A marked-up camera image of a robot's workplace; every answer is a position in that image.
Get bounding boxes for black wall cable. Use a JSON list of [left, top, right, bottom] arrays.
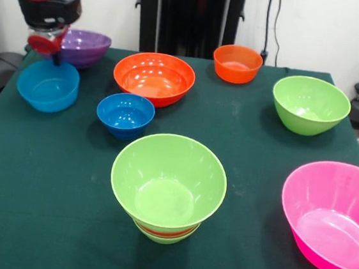
[[257, 0, 286, 68]]

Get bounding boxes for large green bowl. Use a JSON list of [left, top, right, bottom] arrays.
[[268, 73, 355, 141], [106, 128, 233, 238]]

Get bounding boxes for light blue translucent bowl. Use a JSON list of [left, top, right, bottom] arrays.
[[13, 57, 82, 116]]

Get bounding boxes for small dark blue bowl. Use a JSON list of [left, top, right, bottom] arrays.
[[93, 89, 157, 143]]

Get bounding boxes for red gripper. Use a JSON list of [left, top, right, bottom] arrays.
[[24, 21, 71, 68]]

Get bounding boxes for small translucent orange bowl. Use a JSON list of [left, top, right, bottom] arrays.
[[132, 218, 200, 242], [210, 42, 266, 87]]

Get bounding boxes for dark green table cloth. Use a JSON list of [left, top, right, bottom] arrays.
[[0, 35, 359, 269]]

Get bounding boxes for small green bowl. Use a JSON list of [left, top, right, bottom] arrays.
[[129, 216, 202, 249]]

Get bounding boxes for purple bowl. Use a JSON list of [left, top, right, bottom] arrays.
[[40, 26, 113, 72]]

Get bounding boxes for large pink bowl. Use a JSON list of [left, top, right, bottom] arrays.
[[273, 156, 359, 269]]

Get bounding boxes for large orange bowl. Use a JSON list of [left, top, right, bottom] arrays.
[[110, 48, 198, 112]]

